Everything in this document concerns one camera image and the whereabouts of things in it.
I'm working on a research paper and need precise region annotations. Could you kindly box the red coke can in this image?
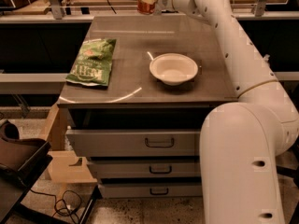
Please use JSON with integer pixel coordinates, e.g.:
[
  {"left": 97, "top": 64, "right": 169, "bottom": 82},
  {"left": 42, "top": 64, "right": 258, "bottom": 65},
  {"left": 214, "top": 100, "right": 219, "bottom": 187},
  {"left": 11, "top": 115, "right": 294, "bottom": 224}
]
[{"left": 137, "top": 0, "right": 155, "bottom": 15}]

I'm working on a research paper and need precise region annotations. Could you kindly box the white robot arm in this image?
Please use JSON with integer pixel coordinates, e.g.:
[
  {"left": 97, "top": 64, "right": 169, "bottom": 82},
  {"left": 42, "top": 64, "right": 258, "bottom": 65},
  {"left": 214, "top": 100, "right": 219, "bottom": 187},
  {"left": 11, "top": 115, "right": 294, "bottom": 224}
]
[{"left": 139, "top": 0, "right": 299, "bottom": 224}]

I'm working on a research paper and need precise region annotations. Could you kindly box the white bowl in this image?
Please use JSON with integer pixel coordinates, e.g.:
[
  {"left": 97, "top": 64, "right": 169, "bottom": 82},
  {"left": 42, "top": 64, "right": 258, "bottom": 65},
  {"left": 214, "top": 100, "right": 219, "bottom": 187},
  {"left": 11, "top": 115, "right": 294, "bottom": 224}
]
[{"left": 149, "top": 53, "right": 198, "bottom": 86}]

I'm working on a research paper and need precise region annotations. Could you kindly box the green chip bag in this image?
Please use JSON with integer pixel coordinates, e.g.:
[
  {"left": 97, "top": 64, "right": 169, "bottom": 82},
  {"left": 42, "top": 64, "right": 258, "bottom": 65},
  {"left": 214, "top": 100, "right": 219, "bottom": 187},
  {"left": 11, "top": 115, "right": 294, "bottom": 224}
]
[{"left": 65, "top": 39, "right": 117, "bottom": 87}]

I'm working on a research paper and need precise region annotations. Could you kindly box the grey drawer cabinet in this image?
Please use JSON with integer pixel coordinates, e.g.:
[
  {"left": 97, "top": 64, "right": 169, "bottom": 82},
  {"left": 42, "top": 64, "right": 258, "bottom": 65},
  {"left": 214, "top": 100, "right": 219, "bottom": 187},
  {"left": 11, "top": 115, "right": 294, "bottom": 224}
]
[{"left": 57, "top": 14, "right": 239, "bottom": 200}]

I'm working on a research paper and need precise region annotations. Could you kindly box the clear plastic bottle right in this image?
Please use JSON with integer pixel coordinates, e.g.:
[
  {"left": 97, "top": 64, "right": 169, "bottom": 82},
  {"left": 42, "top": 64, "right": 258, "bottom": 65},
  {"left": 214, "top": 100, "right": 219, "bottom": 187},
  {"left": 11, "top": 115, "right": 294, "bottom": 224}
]
[{"left": 263, "top": 54, "right": 270, "bottom": 66}]

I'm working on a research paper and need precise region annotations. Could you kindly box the top grey drawer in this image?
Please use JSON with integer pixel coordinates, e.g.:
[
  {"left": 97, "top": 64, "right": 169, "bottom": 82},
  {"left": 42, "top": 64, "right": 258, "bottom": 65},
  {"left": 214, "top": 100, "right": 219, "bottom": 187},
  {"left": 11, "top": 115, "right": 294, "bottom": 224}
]
[{"left": 66, "top": 130, "right": 199, "bottom": 158}]

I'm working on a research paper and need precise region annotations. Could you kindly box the grey drawer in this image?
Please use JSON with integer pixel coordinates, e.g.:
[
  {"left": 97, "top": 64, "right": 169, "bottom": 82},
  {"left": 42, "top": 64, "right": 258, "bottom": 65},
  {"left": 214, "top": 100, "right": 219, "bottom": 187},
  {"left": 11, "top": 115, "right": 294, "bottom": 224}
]
[
  {"left": 87, "top": 158, "right": 200, "bottom": 179},
  {"left": 98, "top": 182, "right": 202, "bottom": 199},
  {"left": 66, "top": 130, "right": 199, "bottom": 158}
]

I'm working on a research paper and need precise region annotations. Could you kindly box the middle grey drawer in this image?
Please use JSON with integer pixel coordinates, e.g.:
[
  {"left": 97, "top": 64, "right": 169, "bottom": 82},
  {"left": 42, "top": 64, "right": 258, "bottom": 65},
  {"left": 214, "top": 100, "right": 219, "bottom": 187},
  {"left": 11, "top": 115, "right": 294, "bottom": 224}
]
[{"left": 87, "top": 158, "right": 200, "bottom": 179}]

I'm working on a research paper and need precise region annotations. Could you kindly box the wooden crate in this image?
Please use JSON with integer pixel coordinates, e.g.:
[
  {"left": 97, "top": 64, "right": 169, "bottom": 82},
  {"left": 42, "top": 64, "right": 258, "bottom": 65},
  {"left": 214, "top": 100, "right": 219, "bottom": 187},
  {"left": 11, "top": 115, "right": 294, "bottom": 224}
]
[{"left": 39, "top": 105, "right": 96, "bottom": 184}]

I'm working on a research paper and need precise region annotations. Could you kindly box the bottom grey drawer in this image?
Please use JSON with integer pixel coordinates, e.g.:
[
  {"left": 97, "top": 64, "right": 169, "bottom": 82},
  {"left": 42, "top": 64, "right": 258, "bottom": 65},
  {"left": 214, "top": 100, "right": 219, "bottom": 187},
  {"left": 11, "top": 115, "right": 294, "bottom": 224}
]
[{"left": 98, "top": 182, "right": 202, "bottom": 199}]

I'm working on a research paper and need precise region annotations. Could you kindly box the brown black chair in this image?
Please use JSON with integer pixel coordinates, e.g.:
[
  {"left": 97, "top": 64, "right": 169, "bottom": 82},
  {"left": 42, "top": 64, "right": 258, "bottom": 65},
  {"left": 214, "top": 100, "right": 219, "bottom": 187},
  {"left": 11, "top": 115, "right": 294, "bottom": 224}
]
[{"left": 0, "top": 120, "right": 54, "bottom": 224}]

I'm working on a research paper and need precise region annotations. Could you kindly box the black office chair base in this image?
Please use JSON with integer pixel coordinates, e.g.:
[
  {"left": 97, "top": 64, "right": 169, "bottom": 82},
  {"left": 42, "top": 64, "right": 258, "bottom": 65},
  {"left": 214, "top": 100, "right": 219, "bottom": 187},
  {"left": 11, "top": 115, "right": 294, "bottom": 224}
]
[{"left": 277, "top": 141, "right": 299, "bottom": 224}]

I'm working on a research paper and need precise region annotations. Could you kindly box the black floor cable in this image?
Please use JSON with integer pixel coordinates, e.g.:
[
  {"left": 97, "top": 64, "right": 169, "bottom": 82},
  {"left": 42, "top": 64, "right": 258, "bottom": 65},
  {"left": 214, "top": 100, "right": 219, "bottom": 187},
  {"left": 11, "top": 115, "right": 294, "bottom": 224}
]
[{"left": 29, "top": 188, "right": 84, "bottom": 224}]

